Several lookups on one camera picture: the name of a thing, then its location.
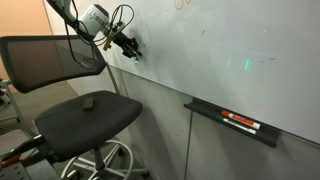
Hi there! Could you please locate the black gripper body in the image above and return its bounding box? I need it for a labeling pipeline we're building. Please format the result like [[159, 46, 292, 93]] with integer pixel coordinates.
[[113, 31, 138, 52]]

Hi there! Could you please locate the black whiteboard eraser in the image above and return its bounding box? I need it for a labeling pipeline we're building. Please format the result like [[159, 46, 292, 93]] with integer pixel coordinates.
[[81, 96, 96, 112]]

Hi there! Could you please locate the green whiteboard marker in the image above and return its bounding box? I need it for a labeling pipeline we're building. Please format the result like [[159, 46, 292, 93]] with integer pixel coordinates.
[[214, 114, 258, 136]]

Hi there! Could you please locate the red whiteboard marker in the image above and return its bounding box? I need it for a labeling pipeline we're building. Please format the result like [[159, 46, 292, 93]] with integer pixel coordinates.
[[220, 110, 262, 131]]

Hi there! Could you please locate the black mesh office chair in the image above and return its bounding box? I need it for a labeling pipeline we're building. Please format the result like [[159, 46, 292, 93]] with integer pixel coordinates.
[[0, 34, 150, 180]]

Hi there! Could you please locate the black marker tray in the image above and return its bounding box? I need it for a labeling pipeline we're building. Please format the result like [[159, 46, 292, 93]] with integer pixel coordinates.
[[183, 96, 282, 149]]

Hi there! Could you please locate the black and orange clamp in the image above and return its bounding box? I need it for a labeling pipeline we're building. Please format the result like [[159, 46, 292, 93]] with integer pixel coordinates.
[[0, 134, 46, 169]]

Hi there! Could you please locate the grey perforated table plate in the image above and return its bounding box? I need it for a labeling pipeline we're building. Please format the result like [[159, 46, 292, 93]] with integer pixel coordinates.
[[0, 159, 63, 180]]

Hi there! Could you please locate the large wall whiteboard panel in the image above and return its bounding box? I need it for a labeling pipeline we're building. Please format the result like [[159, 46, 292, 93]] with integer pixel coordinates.
[[42, 0, 320, 145]]

